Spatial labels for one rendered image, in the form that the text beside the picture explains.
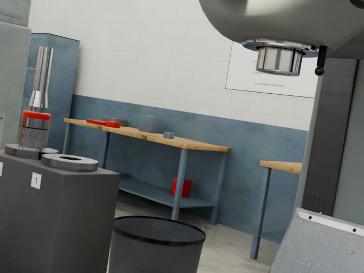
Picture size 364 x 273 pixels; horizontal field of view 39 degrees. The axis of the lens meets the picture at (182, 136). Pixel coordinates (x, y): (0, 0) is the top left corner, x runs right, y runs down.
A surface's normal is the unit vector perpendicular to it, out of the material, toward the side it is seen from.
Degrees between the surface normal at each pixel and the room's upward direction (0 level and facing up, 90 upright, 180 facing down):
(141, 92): 90
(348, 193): 90
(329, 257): 64
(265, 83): 90
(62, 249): 90
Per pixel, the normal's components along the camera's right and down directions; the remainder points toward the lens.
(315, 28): 0.27, 0.74
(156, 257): 0.01, 0.12
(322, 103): -0.68, -0.07
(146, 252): -0.21, 0.08
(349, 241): -0.54, -0.51
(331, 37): 0.51, 0.67
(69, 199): 0.79, 0.15
